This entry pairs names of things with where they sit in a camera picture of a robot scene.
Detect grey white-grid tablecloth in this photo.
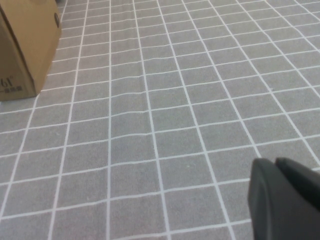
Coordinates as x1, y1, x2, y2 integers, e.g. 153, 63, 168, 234
0, 0, 320, 240

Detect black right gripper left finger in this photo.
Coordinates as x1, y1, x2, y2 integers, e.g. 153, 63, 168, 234
246, 157, 320, 240

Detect brown cardboard shoe box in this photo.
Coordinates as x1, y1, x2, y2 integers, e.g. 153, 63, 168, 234
0, 0, 63, 103

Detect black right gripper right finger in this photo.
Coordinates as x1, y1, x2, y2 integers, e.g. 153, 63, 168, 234
274, 156, 320, 187

